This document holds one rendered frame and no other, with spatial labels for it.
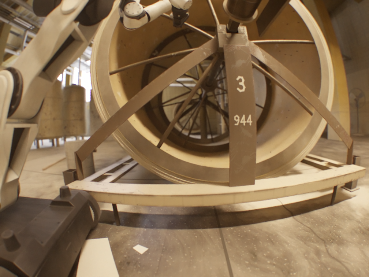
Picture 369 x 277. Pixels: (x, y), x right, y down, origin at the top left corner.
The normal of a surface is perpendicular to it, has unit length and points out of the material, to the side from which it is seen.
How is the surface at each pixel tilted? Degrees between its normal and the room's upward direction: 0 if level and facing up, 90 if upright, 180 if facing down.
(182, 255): 0
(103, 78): 90
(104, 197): 90
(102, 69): 90
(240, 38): 90
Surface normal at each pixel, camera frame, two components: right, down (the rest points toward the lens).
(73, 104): 0.62, 0.04
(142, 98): -0.04, 0.08
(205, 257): -0.04, -1.00
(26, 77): 0.20, 0.07
